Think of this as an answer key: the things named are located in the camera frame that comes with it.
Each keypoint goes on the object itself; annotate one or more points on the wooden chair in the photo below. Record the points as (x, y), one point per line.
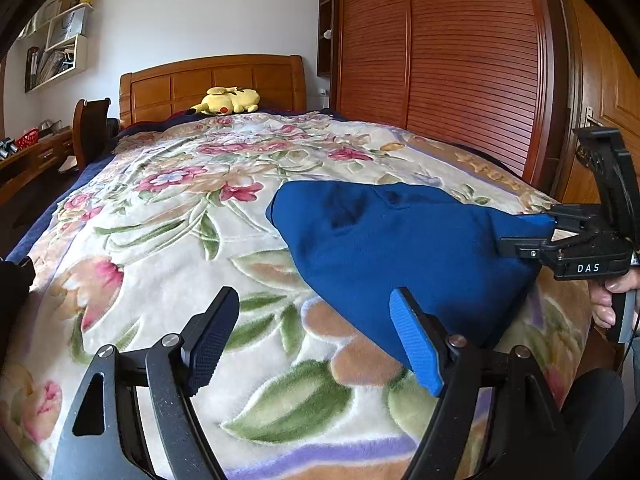
(87, 130)

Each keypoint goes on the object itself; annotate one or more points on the wooden niche shelf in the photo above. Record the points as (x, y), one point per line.
(325, 20)

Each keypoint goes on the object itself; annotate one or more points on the person's right hand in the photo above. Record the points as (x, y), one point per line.
(602, 307)

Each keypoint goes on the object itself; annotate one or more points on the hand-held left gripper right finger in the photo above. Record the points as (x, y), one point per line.
(415, 345)

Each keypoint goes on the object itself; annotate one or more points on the floral blanket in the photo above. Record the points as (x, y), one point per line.
(175, 240)

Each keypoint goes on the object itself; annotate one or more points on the red plastic basket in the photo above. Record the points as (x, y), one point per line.
(27, 139)

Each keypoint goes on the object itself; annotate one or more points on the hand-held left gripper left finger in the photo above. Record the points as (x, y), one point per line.
(216, 339)

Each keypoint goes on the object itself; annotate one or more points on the wooden door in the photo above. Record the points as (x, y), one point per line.
(600, 60)

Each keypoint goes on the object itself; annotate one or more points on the person's dark trousers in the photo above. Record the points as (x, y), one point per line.
(595, 425)

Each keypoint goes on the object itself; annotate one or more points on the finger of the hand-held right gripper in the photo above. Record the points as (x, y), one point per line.
(522, 248)
(580, 217)

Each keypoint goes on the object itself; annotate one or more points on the white paper bag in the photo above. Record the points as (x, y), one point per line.
(70, 25)

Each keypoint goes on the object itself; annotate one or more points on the wooden bed headboard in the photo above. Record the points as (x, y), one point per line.
(165, 85)

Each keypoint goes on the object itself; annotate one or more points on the white wall shelf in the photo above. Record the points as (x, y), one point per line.
(75, 57)

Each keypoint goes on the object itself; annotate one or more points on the yellow plush toy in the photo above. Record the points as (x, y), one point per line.
(230, 101)

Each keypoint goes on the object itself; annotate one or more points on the dark cloth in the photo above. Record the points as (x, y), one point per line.
(12, 300)

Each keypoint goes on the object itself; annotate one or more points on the blue suit jacket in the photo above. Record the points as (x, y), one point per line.
(400, 260)

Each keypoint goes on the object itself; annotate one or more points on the wooden desk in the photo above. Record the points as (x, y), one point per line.
(30, 165)

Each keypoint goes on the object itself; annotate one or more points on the wooden slatted wardrobe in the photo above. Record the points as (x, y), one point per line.
(450, 60)

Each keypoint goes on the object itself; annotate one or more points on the black device on desk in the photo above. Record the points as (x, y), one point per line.
(7, 147)

